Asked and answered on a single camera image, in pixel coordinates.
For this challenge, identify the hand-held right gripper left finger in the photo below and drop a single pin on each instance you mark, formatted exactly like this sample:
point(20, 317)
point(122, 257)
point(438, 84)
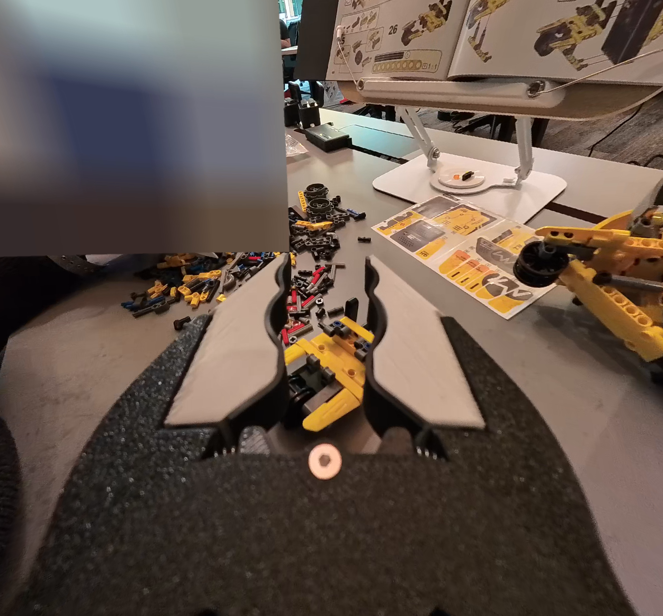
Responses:
point(233, 362)

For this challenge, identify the long yellow holed beam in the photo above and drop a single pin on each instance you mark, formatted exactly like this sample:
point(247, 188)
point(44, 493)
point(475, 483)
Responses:
point(313, 223)

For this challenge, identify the yellow and grey sticker sheet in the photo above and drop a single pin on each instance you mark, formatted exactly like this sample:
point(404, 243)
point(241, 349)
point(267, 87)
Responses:
point(414, 232)

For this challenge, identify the black charger box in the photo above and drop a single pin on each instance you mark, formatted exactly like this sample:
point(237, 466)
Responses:
point(291, 113)
point(309, 114)

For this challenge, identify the pile of small building pieces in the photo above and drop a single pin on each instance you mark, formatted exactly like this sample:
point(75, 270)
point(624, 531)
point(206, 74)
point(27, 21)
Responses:
point(316, 243)

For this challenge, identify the clear plastic bag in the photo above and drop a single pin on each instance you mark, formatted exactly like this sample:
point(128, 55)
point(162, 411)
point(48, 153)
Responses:
point(295, 147)

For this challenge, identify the open instruction booklet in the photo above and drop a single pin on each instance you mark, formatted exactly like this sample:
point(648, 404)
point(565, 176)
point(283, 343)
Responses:
point(414, 15)

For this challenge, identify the white book stand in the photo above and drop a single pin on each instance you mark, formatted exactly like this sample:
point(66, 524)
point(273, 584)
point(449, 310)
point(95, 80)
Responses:
point(518, 196)

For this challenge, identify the large yellow toy model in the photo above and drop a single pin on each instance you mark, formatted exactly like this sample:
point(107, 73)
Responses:
point(621, 310)

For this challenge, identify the small yellow wheeled toy assembly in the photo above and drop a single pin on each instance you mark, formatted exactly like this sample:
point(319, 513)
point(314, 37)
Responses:
point(321, 351)

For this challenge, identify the black divider board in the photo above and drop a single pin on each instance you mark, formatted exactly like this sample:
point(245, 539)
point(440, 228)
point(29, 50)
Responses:
point(321, 15)

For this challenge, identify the small grey wheel hub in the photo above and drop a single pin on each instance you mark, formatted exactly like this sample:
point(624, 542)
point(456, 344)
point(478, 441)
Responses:
point(317, 191)
point(321, 206)

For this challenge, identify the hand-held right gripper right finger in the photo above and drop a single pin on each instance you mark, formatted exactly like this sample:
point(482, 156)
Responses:
point(424, 367)

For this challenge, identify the flat black device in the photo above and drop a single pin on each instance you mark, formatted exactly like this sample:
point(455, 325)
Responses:
point(326, 139)

